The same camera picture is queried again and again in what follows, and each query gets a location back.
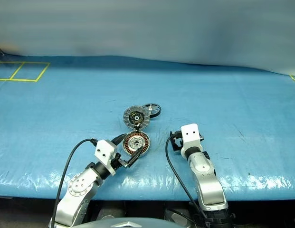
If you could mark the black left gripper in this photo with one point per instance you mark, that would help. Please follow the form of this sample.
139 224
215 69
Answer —
118 162

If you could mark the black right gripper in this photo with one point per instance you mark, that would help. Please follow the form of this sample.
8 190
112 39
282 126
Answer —
177 135

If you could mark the silver motor housing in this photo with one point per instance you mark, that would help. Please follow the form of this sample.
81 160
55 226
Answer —
137 142

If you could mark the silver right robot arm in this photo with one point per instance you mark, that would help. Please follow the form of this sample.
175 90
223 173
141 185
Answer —
204 166

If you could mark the silver robot torso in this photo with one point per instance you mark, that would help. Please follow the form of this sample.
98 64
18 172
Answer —
123 224

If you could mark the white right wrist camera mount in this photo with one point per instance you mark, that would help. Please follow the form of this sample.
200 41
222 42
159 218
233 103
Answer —
190 134

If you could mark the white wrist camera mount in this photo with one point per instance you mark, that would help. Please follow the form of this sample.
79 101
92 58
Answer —
190 134
103 148

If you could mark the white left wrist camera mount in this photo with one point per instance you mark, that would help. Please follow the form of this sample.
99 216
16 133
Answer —
103 148

